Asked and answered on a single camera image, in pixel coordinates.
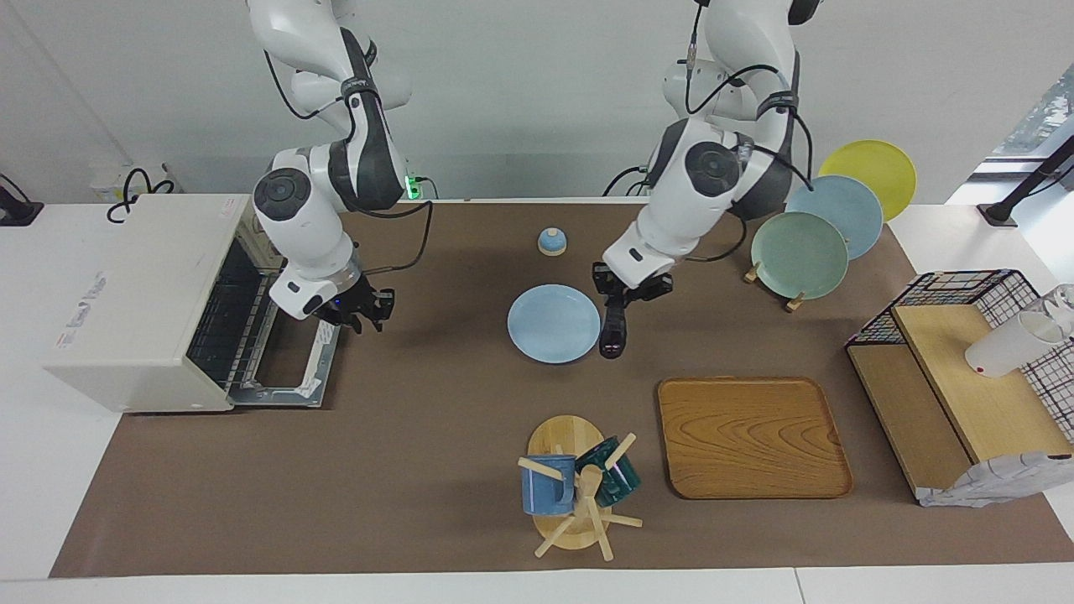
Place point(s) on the cream toaster oven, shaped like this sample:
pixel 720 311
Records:
pixel 134 294

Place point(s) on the clear glass cup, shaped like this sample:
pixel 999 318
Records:
pixel 1061 306

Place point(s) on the pale green racked plate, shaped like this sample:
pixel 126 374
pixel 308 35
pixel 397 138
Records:
pixel 797 254

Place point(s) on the wooden shelf unit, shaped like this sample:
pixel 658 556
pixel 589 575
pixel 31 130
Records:
pixel 965 394

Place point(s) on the power adapter with green light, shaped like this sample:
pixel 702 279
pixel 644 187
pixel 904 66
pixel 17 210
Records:
pixel 414 186

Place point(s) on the yellow racked plate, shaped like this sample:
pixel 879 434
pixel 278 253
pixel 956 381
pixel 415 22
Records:
pixel 877 164

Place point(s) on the dark green mug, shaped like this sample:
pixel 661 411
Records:
pixel 619 482

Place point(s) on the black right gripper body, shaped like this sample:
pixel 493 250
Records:
pixel 352 304

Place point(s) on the wooden plate rack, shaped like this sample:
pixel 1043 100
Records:
pixel 794 302

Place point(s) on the white plastic cup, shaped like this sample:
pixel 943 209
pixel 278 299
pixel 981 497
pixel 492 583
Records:
pixel 1007 346

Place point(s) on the blue mug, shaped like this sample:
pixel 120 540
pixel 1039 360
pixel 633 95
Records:
pixel 545 491

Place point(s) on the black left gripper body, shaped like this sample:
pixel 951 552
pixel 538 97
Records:
pixel 625 289

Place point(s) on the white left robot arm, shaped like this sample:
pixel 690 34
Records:
pixel 713 168

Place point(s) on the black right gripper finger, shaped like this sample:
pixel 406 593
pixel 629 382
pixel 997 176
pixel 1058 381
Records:
pixel 361 324
pixel 386 309

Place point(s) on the glass oven door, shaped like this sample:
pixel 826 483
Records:
pixel 315 369

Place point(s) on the rectangular wooden tray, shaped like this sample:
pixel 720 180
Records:
pixel 755 436

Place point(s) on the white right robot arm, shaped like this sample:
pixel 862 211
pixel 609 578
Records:
pixel 310 218

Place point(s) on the brown table mat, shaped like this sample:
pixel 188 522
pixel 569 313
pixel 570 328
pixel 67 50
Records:
pixel 419 470

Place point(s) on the wooden mug tree stand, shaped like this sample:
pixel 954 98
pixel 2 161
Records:
pixel 564 436

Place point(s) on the light blue racked plate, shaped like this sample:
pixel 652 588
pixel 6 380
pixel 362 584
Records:
pixel 847 205

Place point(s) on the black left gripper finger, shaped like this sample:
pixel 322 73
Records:
pixel 607 310
pixel 623 310

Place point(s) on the black desk clamp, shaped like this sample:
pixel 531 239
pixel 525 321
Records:
pixel 17 211

